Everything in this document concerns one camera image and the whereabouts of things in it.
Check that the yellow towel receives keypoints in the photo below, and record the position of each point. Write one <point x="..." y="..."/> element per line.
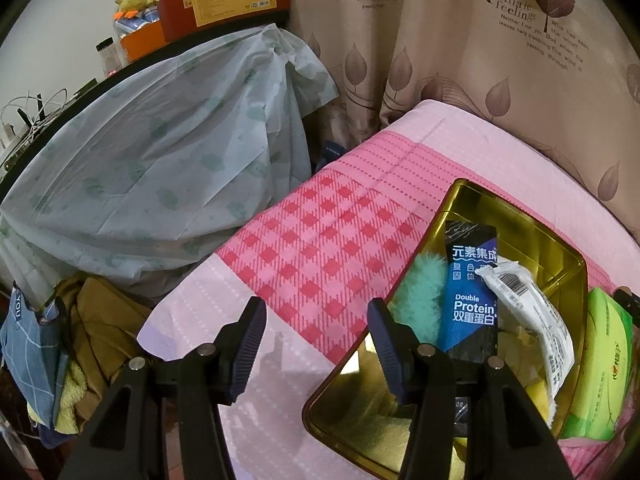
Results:
<point x="70" y="400"/>

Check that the red cardboard box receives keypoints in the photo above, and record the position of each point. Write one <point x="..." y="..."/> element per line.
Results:
<point x="225" y="7"/>

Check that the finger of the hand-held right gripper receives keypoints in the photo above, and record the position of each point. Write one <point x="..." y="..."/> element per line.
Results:
<point x="629" y="302"/>

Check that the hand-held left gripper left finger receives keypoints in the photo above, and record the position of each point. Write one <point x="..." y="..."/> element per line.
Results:
<point x="245" y="352"/>

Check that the teal fluffy scrunchie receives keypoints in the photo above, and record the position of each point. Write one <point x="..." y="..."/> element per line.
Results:
<point x="420" y="295"/>

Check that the yellow soft item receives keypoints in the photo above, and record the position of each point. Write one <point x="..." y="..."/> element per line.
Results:
<point x="537" y="395"/>

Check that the green plush toy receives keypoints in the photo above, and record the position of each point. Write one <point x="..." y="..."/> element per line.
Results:
<point x="134" y="4"/>

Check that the black desk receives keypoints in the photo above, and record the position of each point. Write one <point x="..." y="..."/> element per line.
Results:
<point x="75" y="101"/>

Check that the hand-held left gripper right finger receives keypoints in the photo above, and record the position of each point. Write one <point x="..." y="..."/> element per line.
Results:
<point x="387" y="355"/>

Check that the black and blue sachet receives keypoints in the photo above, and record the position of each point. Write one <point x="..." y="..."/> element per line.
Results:
<point x="470" y="310"/>

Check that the pink checked bed sheet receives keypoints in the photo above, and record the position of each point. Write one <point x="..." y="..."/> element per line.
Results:
<point x="310" y="250"/>

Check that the clear jar with black lid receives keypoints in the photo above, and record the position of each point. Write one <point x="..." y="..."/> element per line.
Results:
<point x="107" y="57"/>

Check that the green tissue pack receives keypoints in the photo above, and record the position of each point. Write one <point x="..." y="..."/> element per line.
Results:
<point x="600" y="360"/>

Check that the brown clothes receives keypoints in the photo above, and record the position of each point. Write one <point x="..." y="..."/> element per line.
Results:
<point x="105" y="330"/>

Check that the blue and white bottles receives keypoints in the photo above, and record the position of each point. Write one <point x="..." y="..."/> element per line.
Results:
<point x="132" y="22"/>

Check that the pale green cloth cover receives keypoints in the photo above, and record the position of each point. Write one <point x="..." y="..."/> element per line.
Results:
<point x="150" y="160"/>

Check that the beige leaf print curtain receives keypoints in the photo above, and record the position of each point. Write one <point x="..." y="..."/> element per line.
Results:
<point x="450" y="35"/>

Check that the dark blue object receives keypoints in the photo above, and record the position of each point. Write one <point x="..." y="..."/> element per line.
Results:
<point x="332" y="152"/>

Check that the gold metal tin box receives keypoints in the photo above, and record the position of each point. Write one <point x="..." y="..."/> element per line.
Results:
<point x="540" y="250"/>

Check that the white plastic packet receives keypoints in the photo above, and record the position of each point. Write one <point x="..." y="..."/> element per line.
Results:
<point x="540" y="320"/>

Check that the blue plaid cloth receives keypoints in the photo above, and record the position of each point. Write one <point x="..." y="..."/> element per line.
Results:
<point x="25" y="355"/>

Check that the orange box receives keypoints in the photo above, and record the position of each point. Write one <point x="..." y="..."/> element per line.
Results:
<point x="142" y="42"/>

